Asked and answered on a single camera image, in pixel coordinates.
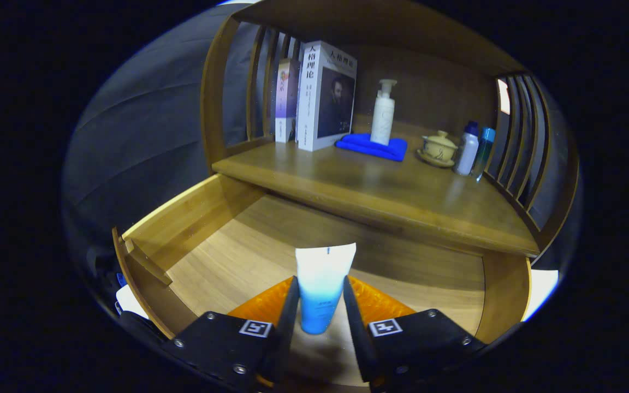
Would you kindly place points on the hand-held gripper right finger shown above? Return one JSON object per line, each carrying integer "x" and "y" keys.
{"x": 355, "y": 338}

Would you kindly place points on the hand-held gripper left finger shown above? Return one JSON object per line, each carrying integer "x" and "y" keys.
{"x": 287, "y": 338}

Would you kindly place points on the blue and white tube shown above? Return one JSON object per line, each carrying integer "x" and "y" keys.
{"x": 322, "y": 284}

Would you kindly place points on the wooden drawer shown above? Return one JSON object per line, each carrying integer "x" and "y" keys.
{"x": 249, "y": 256}

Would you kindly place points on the wooden countertop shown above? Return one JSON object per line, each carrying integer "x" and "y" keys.
{"x": 374, "y": 185}

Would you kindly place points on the white filing cabinet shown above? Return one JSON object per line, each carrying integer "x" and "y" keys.
{"x": 544, "y": 289}

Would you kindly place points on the wooden cabinet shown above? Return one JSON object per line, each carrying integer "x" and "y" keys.
{"x": 429, "y": 93}

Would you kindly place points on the white flat object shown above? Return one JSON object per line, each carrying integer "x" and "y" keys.
{"x": 129, "y": 300}

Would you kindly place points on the folded blue cloth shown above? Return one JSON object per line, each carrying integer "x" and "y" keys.
{"x": 369, "y": 146}

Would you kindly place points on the yellow lidded teacup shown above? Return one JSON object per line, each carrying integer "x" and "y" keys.
{"x": 439, "y": 147}

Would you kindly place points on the white bottle with blue cap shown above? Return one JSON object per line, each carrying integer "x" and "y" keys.
{"x": 466, "y": 150}

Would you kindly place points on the white pump bottle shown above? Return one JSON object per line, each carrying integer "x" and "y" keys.
{"x": 383, "y": 117}

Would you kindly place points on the translucent blue bottle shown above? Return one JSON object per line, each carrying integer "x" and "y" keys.
{"x": 485, "y": 147}

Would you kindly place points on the thin purple book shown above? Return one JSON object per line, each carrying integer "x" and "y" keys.
{"x": 286, "y": 98}

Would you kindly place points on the thick white book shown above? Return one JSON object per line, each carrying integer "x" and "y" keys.
{"x": 314, "y": 93}

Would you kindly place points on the black backdrop cloth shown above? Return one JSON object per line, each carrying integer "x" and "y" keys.
{"x": 140, "y": 136}

